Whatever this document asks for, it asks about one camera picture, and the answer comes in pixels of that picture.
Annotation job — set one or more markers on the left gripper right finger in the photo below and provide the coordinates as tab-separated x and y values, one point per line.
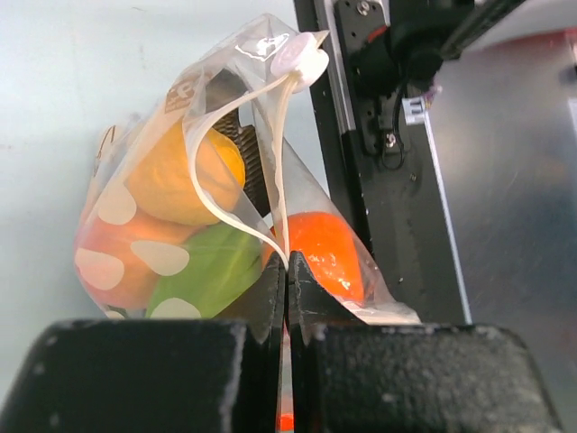
348	376

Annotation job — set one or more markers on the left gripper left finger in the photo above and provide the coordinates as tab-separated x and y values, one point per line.
157	375

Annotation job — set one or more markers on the green star fruit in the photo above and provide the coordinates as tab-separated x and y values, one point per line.
223	263

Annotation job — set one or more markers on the orange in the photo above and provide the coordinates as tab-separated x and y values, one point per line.
326	241

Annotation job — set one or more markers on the peach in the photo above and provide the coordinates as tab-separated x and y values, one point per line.
111	273

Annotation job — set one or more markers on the clear zip top bag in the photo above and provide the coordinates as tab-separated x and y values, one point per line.
275	62

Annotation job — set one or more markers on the grey toy fish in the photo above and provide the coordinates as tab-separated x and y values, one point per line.
222	89

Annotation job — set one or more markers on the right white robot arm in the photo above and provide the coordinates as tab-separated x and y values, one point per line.
388	51

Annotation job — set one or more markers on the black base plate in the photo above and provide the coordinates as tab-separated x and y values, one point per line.
402	215

